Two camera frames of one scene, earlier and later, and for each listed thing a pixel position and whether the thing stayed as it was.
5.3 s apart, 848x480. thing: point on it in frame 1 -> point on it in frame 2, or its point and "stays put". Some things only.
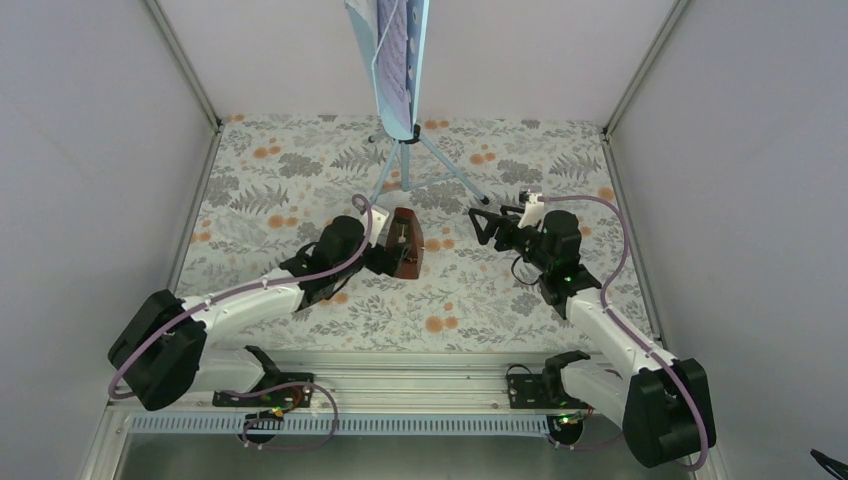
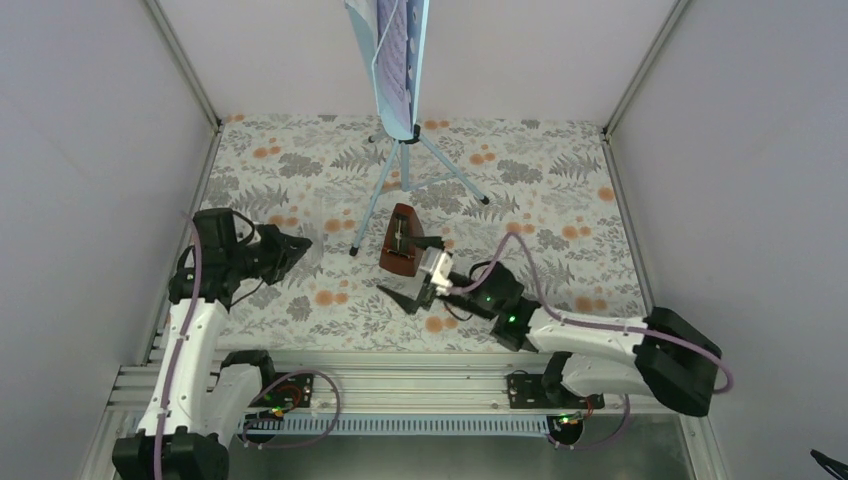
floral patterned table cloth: (273, 183) stays put
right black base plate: (541, 391) stays put
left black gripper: (377, 265) -> (284, 255)
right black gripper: (492, 220) -> (425, 297)
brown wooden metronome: (405, 236) stays put
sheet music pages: (392, 57) stays put
